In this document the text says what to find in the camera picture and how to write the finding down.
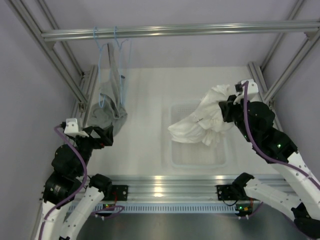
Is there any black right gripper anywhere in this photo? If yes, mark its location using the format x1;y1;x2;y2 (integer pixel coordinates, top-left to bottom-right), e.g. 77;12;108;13
220;94;256;143

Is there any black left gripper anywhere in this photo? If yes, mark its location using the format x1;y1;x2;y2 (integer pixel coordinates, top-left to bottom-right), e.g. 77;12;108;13
72;124;113;177

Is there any white tank top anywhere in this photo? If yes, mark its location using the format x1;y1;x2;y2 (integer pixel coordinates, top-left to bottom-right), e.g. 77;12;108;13
168;84;234;147

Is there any blue wire hanger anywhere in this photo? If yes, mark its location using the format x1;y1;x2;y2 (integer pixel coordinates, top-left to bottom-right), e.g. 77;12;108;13
113;26;132;107

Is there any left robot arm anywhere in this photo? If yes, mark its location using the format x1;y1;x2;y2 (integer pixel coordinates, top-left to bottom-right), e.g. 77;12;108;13
35;121;114;240

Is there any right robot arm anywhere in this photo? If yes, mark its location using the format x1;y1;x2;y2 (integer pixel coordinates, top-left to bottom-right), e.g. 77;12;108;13
218;95;320;240

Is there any grey tank top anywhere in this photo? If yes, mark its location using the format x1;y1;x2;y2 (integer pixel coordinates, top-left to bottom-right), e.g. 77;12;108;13
87;43;128;136

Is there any white plastic basket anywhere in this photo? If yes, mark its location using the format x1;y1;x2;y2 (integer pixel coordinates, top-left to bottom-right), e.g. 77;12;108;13
169;100;231;170

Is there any aluminium top crossbar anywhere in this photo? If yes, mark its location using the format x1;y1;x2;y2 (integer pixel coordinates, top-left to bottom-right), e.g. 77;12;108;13
40;19;320;43

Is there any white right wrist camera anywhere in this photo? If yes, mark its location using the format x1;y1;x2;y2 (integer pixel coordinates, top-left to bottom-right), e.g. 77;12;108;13
233;79;259;105

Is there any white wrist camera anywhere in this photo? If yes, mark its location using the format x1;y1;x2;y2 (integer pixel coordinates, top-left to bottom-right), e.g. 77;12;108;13
63;118;89;137
233;79;259;105

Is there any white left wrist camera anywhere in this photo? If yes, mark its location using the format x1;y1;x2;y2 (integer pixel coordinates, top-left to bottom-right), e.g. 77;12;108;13
63;118;89;137

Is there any aluminium frame rail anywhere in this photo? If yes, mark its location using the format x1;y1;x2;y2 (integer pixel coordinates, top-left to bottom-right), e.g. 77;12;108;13
74;65;99;113

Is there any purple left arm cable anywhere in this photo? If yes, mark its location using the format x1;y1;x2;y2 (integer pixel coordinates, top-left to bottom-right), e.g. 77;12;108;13
37;122;126;240

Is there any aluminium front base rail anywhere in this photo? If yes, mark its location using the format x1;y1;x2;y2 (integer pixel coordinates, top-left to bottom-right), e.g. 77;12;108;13
39;174;311;205

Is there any white slotted cable duct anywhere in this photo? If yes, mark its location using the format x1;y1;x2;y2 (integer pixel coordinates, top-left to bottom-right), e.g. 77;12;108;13
94;202;241;215

